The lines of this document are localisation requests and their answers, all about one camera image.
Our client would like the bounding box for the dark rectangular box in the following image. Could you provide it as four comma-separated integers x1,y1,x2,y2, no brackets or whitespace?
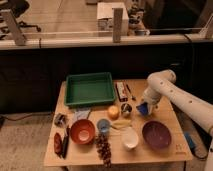
116,82,128,102

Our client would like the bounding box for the black utensil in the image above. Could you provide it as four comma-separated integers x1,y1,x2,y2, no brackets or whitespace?
62,126,70,159

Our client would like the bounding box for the purple bowl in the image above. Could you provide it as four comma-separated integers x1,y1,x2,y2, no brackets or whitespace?
142,121,172,150

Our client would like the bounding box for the green plastic tray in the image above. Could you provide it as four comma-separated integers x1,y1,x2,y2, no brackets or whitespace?
64,72,116,108

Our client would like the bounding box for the wooden railing beam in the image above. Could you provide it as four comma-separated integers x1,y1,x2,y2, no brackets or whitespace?
0,34,213,50

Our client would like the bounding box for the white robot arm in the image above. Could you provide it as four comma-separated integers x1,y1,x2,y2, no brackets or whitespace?
137,69,213,171

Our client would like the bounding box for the black office chair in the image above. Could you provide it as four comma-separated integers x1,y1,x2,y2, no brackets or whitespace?
0,0,41,33

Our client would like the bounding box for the bunch of red grapes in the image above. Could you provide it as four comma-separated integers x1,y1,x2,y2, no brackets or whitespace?
95,134,111,167

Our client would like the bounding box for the banana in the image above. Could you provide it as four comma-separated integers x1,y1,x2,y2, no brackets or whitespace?
111,119,131,130

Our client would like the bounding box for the blue cup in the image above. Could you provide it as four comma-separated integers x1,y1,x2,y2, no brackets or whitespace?
97,119,110,134

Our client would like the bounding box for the small metal object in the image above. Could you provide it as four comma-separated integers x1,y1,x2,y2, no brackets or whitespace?
54,113,67,127

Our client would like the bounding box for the white cardboard box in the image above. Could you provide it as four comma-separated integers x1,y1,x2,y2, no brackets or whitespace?
97,2,129,35

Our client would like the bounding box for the red spatula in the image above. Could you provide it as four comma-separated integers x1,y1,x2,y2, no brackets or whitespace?
54,132,62,156

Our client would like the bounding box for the orange fruit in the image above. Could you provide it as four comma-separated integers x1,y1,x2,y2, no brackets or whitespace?
108,105,119,120

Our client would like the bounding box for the red bowl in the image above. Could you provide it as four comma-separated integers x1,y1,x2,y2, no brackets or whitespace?
70,119,95,145

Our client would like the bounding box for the dark marker pen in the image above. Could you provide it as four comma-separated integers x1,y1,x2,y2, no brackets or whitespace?
126,84,136,101

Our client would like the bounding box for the grey cloth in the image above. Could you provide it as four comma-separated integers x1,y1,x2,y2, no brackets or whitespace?
72,108,91,122

